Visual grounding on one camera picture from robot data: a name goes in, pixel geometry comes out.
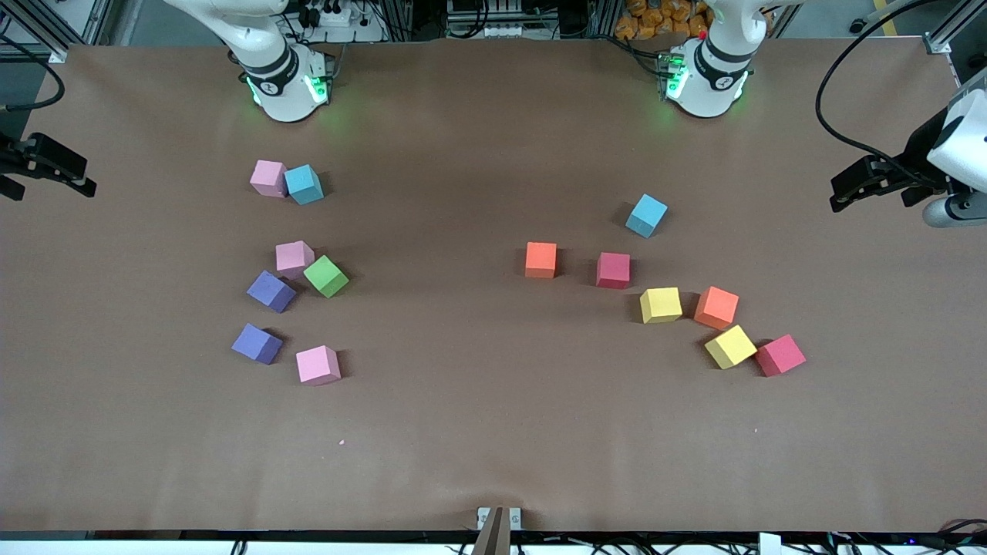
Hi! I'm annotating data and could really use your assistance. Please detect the yellow foam cube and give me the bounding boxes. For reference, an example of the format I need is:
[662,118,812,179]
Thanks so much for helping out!
[639,287,684,325]
[703,324,759,371]

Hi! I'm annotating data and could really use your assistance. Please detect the purple foam cube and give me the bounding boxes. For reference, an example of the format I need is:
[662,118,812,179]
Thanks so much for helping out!
[246,270,297,314]
[231,322,284,365]

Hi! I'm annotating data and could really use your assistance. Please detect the pink foam cube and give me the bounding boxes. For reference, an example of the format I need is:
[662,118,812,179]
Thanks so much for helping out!
[275,240,315,280]
[295,345,342,386]
[249,160,288,199]

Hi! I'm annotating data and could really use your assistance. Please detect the magenta foam cube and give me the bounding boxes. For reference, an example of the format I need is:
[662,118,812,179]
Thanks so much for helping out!
[754,333,807,378]
[595,252,632,290]

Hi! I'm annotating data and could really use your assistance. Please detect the green foam cube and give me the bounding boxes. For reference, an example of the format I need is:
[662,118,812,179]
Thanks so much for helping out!
[302,254,350,299]

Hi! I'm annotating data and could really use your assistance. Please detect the orange foam cube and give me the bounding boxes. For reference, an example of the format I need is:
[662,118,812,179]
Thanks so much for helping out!
[524,241,558,279]
[693,285,740,331]

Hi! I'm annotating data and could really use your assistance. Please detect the blue foam cube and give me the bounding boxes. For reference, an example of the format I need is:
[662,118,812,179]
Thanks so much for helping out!
[284,163,325,206]
[625,193,669,239]

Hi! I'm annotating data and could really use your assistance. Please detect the orange snack bag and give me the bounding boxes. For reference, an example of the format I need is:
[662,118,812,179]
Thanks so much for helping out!
[615,0,710,41]

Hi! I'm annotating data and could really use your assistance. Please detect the white power strip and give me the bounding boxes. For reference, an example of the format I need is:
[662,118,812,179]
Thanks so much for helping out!
[278,0,386,43]

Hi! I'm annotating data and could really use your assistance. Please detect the white electrical device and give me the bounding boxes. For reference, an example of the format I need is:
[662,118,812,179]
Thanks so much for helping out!
[446,0,541,39]

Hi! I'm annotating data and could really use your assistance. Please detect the brown paper table cover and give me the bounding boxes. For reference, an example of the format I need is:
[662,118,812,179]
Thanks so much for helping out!
[0,37,987,533]

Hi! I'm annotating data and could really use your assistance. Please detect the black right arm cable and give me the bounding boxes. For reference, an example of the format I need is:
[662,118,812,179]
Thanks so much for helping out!
[0,35,66,113]

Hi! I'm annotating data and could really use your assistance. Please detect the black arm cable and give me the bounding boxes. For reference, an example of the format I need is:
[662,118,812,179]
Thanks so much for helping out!
[0,35,66,113]
[816,0,945,190]

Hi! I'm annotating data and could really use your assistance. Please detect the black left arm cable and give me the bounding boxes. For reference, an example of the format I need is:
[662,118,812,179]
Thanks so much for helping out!
[816,0,945,190]

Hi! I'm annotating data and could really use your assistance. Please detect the aluminium frame profile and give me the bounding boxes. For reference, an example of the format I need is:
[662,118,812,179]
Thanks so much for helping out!
[924,0,987,56]
[0,0,70,62]

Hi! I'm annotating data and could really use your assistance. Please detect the small metal bracket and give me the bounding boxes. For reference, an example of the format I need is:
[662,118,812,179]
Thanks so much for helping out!
[477,506,522,531]

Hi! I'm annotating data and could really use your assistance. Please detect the brown post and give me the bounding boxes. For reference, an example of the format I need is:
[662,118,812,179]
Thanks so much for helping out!
[472,506,511,555]

